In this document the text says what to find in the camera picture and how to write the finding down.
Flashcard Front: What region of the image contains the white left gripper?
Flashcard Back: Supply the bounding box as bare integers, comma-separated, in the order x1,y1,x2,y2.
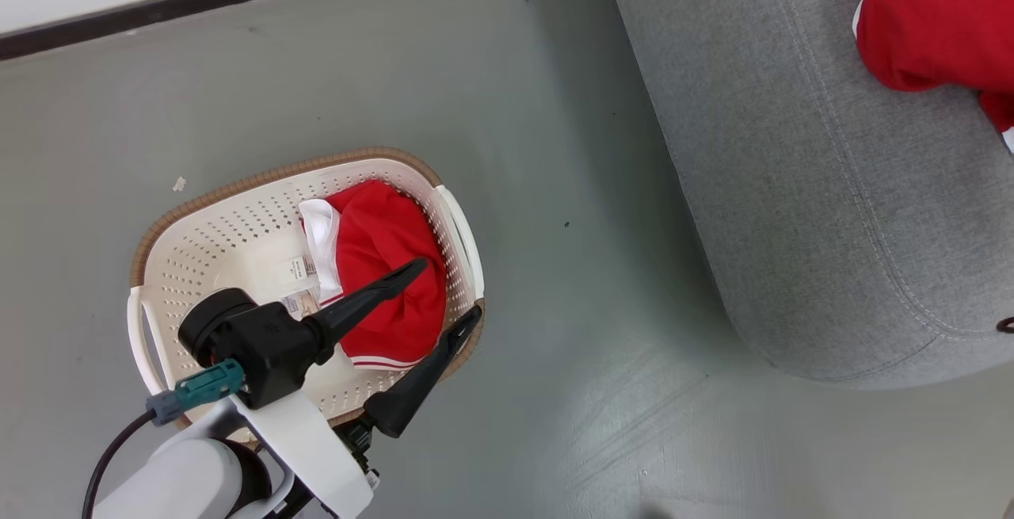
226,258,484,519

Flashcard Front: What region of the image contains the red and white garment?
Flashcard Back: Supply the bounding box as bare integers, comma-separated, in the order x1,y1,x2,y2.
299,180,448,371
852,0,1014,154

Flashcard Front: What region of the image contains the grey fabric sofa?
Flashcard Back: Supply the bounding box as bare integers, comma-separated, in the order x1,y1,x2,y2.
598,0,1014,391

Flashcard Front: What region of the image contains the white barcode sticker label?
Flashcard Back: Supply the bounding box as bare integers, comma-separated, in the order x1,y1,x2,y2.
281,254,323,320

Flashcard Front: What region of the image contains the cream perforated laundry basket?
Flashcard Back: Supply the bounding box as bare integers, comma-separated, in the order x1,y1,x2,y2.
127,147,486,433

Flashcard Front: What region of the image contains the teal cable connector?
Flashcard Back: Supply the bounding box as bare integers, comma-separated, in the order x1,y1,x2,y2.
147,359,246,426

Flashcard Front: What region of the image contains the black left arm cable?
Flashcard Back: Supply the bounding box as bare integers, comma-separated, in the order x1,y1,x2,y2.
83,410,159,519

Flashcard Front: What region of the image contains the black wall baseboard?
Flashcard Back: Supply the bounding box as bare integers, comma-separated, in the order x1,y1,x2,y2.
0,0,472,60

